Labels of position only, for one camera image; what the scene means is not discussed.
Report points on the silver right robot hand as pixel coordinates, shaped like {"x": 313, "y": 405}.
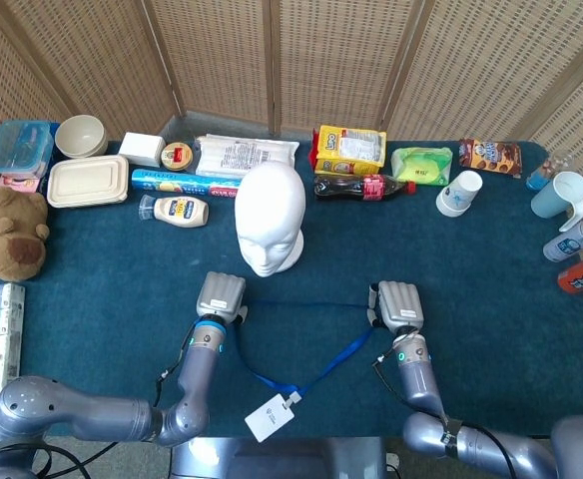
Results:
{"x": 400, "y": 304}

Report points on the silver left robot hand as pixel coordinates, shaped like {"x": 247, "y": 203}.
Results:
{"x": 219, "y": 297}

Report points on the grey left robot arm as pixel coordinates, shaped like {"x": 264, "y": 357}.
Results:
{"x": 97, "y": 411}

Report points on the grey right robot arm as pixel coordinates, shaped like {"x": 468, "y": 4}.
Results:
{"x": 421, "y": 379}

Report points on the white foam mannequin head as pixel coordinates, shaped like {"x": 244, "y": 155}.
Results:
{"x": 270, "y": 209}

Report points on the mayonnaise squeeze bottle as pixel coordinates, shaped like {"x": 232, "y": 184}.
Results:
{"x": 179, "y": 210}

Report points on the teal table cloth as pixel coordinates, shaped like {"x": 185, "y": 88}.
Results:
{"x": 122, "y": 259}

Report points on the blue plastic wrap box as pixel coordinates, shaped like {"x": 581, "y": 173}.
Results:
{"x": 181, "y": 182}

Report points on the white paper cup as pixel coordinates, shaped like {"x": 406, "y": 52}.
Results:
{"x": 458, "y": 197}

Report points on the cola bottle with red label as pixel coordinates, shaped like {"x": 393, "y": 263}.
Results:
{"x": 351, "y": 187}

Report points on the green wet wipes pack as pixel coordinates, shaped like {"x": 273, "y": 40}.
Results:
{"x": 421, "y": 165}

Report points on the white plastic food package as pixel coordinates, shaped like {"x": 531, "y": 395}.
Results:
{"x": 241, "y": 152}

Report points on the round tin with red label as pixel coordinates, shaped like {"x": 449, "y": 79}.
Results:
{"x": 177, "y": 155}

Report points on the yellow snack bag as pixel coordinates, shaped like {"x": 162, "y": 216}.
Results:
{"x": 351, "y": 149}

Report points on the small white box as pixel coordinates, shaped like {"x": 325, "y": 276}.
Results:
{"x": 141, "y": 148}

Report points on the grey robot torso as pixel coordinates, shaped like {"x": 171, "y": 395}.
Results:
{"x": 271, "y": 459}

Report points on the brown chocolate cookie bag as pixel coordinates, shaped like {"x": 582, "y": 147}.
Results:
{"x": 491, "y": 157}

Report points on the beige lidded food container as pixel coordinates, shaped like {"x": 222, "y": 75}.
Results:
{"x": 87, "y": 180}

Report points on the white and blue drink can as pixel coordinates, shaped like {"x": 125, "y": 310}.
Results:
{"x": 571, "y": 243}

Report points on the light blue plastic mug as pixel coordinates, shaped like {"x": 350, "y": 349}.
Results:
{"x": 556, "y": 197}

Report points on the clear bottle with blue cap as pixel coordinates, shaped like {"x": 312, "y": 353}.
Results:
{"x": 541, "y": 177}

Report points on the beige round bowl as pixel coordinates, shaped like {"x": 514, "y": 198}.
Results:
{"x": 79, "y": 135}

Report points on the brown plush toy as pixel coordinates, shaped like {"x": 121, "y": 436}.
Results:
{"x": 7, "y": 229}

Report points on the pink box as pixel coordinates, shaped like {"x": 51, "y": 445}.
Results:
{"x": 19, "y": 183}

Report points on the clear container with blue lid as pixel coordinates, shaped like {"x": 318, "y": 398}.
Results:
{"x": 19, "y": 147}

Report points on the wicker folding screen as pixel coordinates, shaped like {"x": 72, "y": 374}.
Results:
{"x": 321, "y": 60}

